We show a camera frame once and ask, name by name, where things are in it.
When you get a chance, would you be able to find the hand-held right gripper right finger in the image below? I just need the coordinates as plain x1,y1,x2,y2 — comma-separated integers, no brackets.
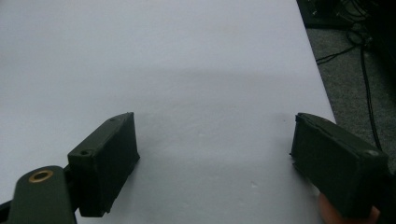
290,112,390,219

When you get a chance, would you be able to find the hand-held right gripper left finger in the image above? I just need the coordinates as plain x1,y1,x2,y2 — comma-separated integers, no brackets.
67,112,141,218

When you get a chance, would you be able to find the black stand base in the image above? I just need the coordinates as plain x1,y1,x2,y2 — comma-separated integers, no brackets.
295,0,357,30

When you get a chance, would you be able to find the long black cable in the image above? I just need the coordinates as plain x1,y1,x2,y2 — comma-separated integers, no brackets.
345,28,383,152

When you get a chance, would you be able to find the thin black cable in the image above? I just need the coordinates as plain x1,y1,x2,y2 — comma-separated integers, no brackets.
315,44,359,65

